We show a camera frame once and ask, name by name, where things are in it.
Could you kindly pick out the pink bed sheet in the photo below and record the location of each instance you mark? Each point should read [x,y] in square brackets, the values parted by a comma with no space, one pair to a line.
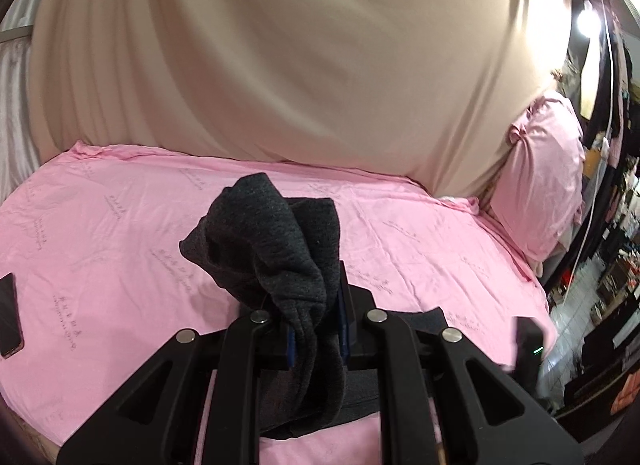
[92,239]

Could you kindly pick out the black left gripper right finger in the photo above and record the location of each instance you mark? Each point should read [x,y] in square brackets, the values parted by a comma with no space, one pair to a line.
[375,339]

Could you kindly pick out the pink pillow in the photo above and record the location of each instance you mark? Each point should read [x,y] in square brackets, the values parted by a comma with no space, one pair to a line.
[539,190]

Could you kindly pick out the bright lamp bulb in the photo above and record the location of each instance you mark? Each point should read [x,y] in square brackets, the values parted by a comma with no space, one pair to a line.
[589,22]

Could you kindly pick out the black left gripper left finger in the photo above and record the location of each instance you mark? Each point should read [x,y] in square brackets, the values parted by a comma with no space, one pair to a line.
[254,345]

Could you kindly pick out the black smartphone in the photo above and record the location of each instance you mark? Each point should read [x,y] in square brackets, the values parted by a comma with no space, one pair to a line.
[11,335]

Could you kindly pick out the dark grey pants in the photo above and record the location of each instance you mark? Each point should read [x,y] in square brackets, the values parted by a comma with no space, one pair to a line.
[282,255]

